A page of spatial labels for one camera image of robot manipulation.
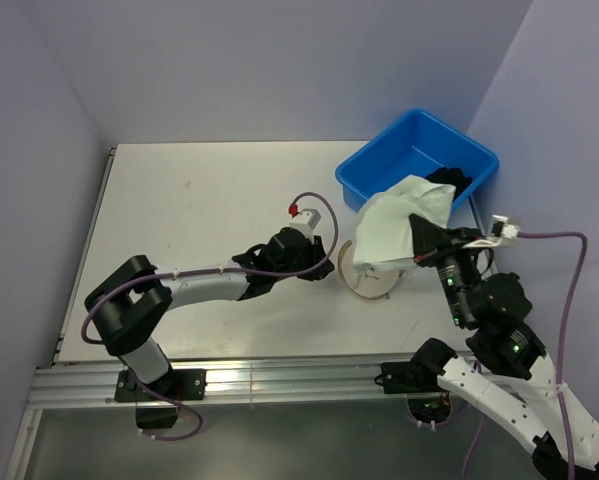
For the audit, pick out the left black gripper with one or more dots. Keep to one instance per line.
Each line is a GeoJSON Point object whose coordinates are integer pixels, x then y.
{"type": "Point", "coordinates": [315, 252]}

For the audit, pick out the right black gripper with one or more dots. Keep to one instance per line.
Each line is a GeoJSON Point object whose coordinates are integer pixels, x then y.
{"type": "Point", "coordinates": [428, 237]}

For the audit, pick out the pale mint bra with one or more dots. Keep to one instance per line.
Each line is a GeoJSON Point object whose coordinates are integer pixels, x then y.
{"type": "Point", "coordinates": [383, 236]}

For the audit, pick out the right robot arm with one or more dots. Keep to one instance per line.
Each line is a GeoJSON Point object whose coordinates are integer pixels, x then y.
{"type": "Point", "coordinates": [514, 381]}

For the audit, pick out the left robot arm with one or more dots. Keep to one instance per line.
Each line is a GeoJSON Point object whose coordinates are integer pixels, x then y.
{"type": "Point", "coordinates": [125, 309]}

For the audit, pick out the black garment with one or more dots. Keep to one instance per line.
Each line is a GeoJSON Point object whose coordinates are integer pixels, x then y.
{"type": "Point", "coordinates": [451, 176]}

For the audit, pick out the blue plastic bin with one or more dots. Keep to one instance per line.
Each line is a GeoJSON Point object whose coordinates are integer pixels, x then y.
{"type": "Point", "coordinates": [419, 144]}

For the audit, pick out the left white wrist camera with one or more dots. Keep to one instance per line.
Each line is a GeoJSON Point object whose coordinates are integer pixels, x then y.
{"type": "Point", "coordinates": [304, 221]}

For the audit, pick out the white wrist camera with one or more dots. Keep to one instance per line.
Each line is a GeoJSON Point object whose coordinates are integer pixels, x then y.
{"type": "Point", "coordinates": [503, 233]}
{"type": "Point", "coordinates": [304, 221]}

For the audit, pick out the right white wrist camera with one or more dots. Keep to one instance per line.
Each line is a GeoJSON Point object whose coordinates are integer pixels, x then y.
{"type": "Point", "coordinates": [503, 233]}

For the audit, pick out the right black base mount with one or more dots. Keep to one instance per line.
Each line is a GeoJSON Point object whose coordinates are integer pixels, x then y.
{"type": "Point", "coordinates": [408, 377]}

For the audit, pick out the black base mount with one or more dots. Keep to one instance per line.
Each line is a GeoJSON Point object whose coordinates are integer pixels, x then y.
{"type": "Point", "coordinates": [160, 404]}
{"type": "Point", "coordinates": [408, 377]}

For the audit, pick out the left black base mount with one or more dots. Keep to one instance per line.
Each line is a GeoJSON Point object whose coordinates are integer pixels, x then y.
{"type": "Point", "coordinates": [160, 404]}

